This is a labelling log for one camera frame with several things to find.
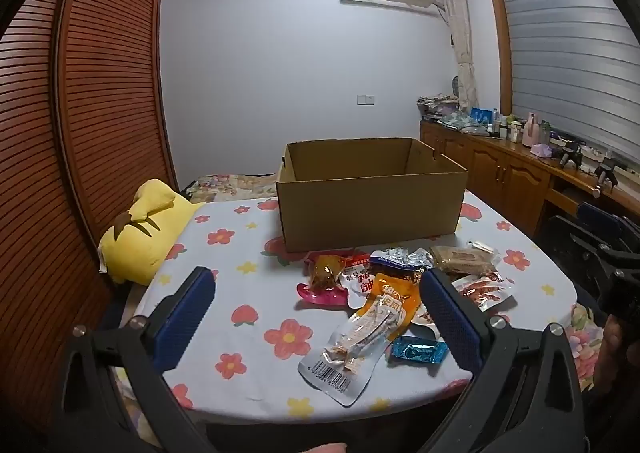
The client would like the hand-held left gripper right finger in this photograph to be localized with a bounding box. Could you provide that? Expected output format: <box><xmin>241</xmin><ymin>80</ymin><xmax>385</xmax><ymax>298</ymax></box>
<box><xmin>419</xmin><ymin>267</ymin><xmax>586</xmax><ymax>453</ymax></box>

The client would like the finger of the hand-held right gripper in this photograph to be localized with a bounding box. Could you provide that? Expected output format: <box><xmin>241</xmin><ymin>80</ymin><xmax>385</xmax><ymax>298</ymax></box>
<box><xmin>539</xmin><ymin>214</ymin><xmax>613</xmax><ymax>295</ymax></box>
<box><xmin>576</xmin><ymin>202</ymin><xmax>640</xmax><ymax>246</ymax></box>

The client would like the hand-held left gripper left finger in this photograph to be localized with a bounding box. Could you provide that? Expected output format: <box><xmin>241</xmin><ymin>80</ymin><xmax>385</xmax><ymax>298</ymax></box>
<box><xmin>47</xmin><ymin>265</ymin><xmax>221</xmax><ymax>453</ymax></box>

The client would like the blue candy wrapper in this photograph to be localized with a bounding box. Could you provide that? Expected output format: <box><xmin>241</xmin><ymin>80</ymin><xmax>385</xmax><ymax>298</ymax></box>
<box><xmin>389</xmin><ymin>335</ymin><xmax>447</xmax><ymax>365</ymax></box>

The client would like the white sausage-print snack packet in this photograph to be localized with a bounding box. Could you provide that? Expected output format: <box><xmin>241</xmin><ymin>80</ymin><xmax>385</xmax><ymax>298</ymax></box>
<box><xmin>417</xmin><ymin>273</ymin><xmax>517</xmax><ymax>329</ymax></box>

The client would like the orange snack packet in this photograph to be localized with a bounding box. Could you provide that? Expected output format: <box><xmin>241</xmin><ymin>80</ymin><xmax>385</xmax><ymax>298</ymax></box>
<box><xmin>360</xmin><ymin>272</ymin><xmax>426</xmax><ymax>334</ymax></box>

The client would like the brown cracker packet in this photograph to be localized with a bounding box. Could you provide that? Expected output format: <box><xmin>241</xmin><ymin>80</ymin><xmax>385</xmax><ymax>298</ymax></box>
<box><xmin>430</xmin><ymin>245</ymin><xmax>501</xmax><ymax>276</ymax></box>

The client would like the silver blue snack packet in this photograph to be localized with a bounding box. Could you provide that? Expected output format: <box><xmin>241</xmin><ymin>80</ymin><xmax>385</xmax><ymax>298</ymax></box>
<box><xmin>370</xmin><ymin>247</ymin><xmax>435</xmax><ymax>276</ymax></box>

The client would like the white red snack packet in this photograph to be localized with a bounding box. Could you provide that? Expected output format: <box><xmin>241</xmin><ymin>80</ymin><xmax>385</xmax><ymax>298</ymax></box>
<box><xmin>340</xmin><ymin>255</ymin><xmax>378</xmax><ymax>309</ymax></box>

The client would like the clear long barcode snack packet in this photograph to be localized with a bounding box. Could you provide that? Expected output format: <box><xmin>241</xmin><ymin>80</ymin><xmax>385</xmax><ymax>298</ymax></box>
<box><xmin>298</xmin><ymin>305</ymin><xmax>408</xmax><ymax>408</ymax></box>

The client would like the pink packet with amber snack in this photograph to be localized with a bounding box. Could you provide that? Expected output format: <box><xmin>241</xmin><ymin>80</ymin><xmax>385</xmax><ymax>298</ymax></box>
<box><xmin>296</xmin><ymin>253</ymin><xmax>351</xmax><ymax>308</ymax></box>

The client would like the large cardboard box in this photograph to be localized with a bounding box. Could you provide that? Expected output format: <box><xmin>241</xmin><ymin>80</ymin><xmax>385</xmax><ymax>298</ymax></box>
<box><xmin>276</xmin><ymin>137</ymin><xmax>469</xmax><ymax>254</ymax></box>

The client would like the person's right hand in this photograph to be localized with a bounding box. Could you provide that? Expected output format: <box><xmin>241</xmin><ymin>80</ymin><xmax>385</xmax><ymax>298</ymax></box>
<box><xmin>601</xmin><ymin>315</ymin><xmax>640</xmax><ymax>391</ymax></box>

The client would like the white flower strawberry blanket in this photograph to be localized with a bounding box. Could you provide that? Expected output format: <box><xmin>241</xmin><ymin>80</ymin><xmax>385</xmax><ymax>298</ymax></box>
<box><xmin>107</xmin><ymin>188</ymin><xmax>581</xmax><ymax>421</ymax></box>

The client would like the yellow plush toy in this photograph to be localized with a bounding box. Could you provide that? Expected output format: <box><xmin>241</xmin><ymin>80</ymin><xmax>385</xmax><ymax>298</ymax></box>
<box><xmin>97</xmin><ymin>178</ymin><xmax>206</xmax><ymax>286</ymax></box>

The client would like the wooden sideboard cabinet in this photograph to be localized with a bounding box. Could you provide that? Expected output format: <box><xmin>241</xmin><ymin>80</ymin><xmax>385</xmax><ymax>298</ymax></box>
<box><xmin>419</xmin><ymin>119</ymin><xmax>640</xmax><ymax>239</ymax></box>

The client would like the pink bottle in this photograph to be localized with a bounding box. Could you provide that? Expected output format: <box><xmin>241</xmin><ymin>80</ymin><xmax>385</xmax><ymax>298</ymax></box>
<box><xmin>522</xmin><ymin>112</ymin><xmax>543</xmax><ymax>148</ymax></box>

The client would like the cluster of small bottles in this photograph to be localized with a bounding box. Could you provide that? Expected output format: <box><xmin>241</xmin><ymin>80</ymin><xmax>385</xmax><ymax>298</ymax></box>
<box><xmin>487</xmin><ymin>107</ymin><xmax>523</xmax><ymax>141</ymax></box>

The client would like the grey window blind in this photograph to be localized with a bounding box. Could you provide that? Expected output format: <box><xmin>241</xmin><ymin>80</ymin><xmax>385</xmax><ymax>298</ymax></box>
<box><xmin>497</xmin><ymin>0</ymin><xmax>640</xmax><ymax>166</ymax></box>

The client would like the green floral cloth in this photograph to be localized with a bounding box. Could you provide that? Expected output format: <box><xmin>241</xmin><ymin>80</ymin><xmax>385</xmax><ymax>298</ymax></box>
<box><xmin>440</xmin><ymin>110</ymin><xmax>488</xmax><ymax>134</ymax></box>

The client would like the pile of folded clothes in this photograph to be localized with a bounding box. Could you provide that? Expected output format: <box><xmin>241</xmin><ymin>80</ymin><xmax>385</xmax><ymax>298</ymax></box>
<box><xmin>417</xmin><ymin>93</ymin><xmax>461</xmax><ymax>121</ymax></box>

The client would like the beige patterned curtain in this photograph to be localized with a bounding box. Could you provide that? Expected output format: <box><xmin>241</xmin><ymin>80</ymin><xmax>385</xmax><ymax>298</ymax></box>
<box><xmin>435</xmin><ymin>0</ymin><xmax>481</xmax><ymax>109</ymax></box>

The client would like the brown louvered wardrobe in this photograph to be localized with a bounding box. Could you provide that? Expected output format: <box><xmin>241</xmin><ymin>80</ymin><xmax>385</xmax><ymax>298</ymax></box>
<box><xmin>0</xmin><ymin>0</ymin><xmax>180</xmax><ymax>434</ymax></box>

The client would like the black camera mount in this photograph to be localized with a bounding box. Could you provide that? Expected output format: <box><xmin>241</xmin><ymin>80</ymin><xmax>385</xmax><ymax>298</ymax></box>
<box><xmin>560</xmin><ymin>142</ymin><xmax>583</xmax><ymax>168</ymax></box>
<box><xmin>592</xmin><ymin>158</ymin><xmax>621</xmax><ymax>199</ymax></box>

